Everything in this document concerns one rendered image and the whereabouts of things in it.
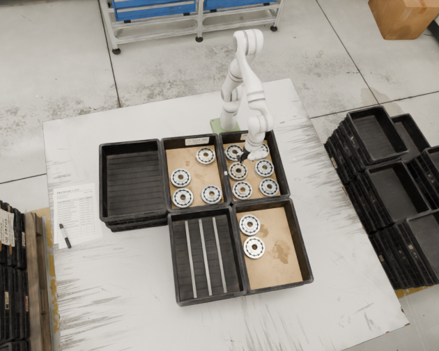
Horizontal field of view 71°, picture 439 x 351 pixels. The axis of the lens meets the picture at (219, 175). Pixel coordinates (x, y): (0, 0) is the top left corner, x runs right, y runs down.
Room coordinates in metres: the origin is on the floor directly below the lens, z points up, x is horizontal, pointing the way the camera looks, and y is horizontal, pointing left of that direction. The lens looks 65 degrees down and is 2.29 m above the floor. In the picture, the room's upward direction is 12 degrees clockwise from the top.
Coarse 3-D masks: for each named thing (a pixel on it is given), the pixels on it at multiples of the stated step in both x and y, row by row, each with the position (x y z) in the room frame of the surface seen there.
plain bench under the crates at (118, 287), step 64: (64, 128) 0.84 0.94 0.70; (128, 128) 0.93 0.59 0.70; (192, 128) 1.02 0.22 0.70; (320, 192) 0.77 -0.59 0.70; (64, 256) 0.15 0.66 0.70; (128, 256) 0.21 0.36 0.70; (320, 256) 0.41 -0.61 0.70; (64, 320) -0.12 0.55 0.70; (128, 320) -0.07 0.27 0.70; (192, 320) -0.01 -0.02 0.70; (256, 320) 0.04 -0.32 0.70; (320, 320) 0.10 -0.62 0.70; (384, 320) 0.16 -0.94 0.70
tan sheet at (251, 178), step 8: (224, 144) 0.88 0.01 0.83; (240, 144) 0.90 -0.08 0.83; (248, 160) 0.81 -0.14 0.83; (256, 160) 0.82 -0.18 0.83; (248, 168) 0.76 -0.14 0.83; (264, 168) 0.78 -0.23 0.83; (248, 176) 0.72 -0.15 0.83; (256, 176) 0.73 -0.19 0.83; (272, 176) 0.75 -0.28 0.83; (232, 184) 0.65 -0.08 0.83; (256, 184) 0.68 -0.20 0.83; (256, 192) 0.64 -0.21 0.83
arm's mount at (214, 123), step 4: (212, 120) 1.08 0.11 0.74; (216, 120) 1.08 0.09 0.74; (236, 120) 1.11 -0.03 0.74; (212, 124) 1.05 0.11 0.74; (216, 124) 1.06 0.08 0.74; (236, 124) 1.08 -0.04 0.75; (212, 128) 1.04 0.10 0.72; (216, 128) 1.03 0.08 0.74; (220, 128) 1.03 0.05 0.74; (236, 128) 1.05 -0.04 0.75; (216, 132) 1.00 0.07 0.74
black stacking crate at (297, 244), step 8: (240, 208) 0.51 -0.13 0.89; (248, 208) 0.52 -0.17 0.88; (256, 208) 0.54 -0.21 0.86; (264, 208) 0.55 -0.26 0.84; (288, 208) 0.56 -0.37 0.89; (288, 216) 0.53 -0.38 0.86; (288, 224) 0.50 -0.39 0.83; (296, 232) 0.45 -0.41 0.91; (296, 240) 0.41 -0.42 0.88; (296, 248) 0.38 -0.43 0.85; (304, 256) 0.34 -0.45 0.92; (304, 264) 0.31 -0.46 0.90; (304, 272) 0.28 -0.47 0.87; (304, 280) 0.25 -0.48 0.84
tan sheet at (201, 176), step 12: (168, 156) 0.73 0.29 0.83; (180, 156) 0.75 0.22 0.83; (192, 156) 0.76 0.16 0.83; (204, 156) 0.78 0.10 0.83; (168, 168) 0.67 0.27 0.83; (180, 168) 0.68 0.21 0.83; (192, 168) 0.70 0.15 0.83; (204, 168) 0.71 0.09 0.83; (216, 168) 0.72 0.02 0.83; (192, 180) 0.63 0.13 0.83; (204, 180) 0.64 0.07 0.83; (216, 180) 0.65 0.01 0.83; (192, 192) 0.56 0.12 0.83; (192, 204) 0.50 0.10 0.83; (204, 204) 0.51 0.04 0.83
